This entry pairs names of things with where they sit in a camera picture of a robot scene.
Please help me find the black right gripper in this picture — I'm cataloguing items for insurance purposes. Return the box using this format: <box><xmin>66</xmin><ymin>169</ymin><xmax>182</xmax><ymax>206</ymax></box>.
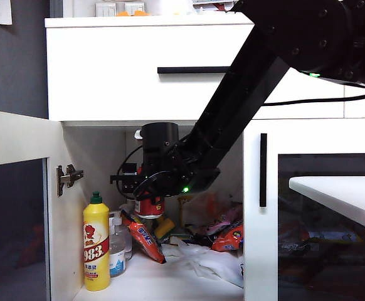
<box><xmin>110</xmin><ymin>162</ymin><xmax>158</xmax><ymax>201</ymax></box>

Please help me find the red beverage can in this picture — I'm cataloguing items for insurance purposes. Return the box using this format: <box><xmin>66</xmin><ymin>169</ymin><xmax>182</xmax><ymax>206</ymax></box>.
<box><xmin>134</xmin><ymin>194</ymin><xmax>166</xmax><ymax>219</ymax></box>

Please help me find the white glass cabinet door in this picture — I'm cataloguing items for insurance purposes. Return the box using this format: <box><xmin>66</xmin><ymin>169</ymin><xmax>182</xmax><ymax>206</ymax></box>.
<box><xmin>243</xmin><ymin>119</ymin><xmax>365</xmax><ymax>301</ymax></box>
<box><xmin>0</xmin><ymin>108</ymin><xmax>75</xmax><ymax>301</ymax></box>

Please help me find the white cabinet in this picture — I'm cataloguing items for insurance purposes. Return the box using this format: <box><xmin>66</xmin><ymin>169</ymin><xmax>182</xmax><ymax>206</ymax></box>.
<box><xmin>44</xmin><ymin>12</ymin><xmax>365</xmax><ymax>301</ymax></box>

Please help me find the metal door hinge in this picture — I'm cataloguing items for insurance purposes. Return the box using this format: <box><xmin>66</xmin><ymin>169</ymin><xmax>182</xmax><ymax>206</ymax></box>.
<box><xmin>56</xmin><ymin>164</ymin><xmax>85</xmax><ymax>198</ymax></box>

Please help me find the grey door panel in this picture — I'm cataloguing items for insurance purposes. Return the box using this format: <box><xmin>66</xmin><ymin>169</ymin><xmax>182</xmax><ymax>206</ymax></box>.
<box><xmin>0</xmin><ymin>0</ymin><xmax>49</xmax><ymax>119</ymax></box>

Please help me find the yellow sponge brush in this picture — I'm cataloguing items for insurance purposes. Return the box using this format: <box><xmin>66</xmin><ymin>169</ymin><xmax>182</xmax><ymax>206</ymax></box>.
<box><xmin>153</xmin><ymin>216</ymin><xmax>176</xmax><ymax>239</ymax></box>

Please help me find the orange snack bag blue print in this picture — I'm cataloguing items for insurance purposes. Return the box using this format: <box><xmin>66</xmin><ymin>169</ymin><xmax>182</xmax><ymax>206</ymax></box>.
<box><xmin>121</xmin><ymin>210</ymin><xmax>166</xmax><ymax>264</ymax></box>

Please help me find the clear plastic bottle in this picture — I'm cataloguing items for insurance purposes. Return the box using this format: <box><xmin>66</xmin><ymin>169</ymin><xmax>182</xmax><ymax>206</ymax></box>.
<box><xmin>119</xmin><ymin>219</ymin><xmax>134</xmax><ymax>261</ymax></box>

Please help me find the transparent orange package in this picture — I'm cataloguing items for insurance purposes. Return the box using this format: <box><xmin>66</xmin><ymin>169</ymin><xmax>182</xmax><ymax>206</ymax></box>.
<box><xmin>177</xmin><ymin>193</ymin><xmax>220</xmax><ymax>226</ymax></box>

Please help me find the yellow detergent bottle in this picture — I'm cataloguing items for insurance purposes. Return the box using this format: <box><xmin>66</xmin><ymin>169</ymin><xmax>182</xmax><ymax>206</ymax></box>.
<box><xmin>82</xmin><ymin>191</ymin><xmax>110</xmax><ymax>292</ymax></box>

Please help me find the clear pump bottle blue label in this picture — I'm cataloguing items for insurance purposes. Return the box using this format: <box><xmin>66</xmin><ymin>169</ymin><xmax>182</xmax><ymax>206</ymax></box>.
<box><xmin>108</xmin><ymin>211</ymin><xmax>127</xmax><ymax>277</ymax></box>

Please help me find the pink plastic package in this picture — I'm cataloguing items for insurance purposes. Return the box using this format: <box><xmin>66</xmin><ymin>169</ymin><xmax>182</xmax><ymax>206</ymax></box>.
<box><xmin>206</xmin><ymin>203</ymin><xmax>243</xmax><ymax>236</ymax></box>

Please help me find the red snack packet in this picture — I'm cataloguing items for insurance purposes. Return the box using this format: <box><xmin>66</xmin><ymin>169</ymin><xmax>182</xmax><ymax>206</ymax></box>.
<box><xmin>211</xmin><ymin>222</ymin><xmax>245</xmax><ymax>251</ymax></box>

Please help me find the translucent white plastic bag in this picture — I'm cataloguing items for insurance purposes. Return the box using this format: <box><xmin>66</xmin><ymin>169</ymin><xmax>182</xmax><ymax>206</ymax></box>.
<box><xmin>147</xmin><ymin>0</ymin><xmax>193</xmax><ymax>16</ymax></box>

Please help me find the flat printed box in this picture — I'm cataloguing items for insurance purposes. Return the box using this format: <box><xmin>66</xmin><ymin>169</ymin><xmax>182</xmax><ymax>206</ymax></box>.
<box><xmin>192</xmin><ymin>0</ymin><xmax>233</xmax><ymax>7</ymax></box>

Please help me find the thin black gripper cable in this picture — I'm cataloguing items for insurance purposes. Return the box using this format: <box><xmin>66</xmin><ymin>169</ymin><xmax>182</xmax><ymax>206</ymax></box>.
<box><xmin>116</xmin><ymin>144</ymin><xmax>143</xmax><ymax>192</ymax></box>

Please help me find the white drawer black handle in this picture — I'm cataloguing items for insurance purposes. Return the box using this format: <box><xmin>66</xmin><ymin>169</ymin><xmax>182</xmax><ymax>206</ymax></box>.
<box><xmin>46</xmin><ymin>24</ymin><xmax>345</xmax><ymax>122</ymax></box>

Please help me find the black door handle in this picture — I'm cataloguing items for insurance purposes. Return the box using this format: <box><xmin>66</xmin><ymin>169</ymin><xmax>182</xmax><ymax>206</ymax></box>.
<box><xmin>259</xmin><ymin>133</ymin><xmax>268</xmax><ymax>208</ymax></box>

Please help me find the white wall switch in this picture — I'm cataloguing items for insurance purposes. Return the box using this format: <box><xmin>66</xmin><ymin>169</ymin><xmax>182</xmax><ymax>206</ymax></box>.
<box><xmin>95</xmin><ymin>2</ymin><xmax>117</xmax><ymax>17</ymax></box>
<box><xmin>124</xmin><ymin>2</ymin><xmax>145</xmax><ymax>16</ymax></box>

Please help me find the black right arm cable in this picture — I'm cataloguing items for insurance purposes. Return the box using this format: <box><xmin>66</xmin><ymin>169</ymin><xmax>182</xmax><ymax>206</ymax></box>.
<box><xmin>262</xmin><ymin>90</ymin><xmax>365</xmax><ymax>107</ymax></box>

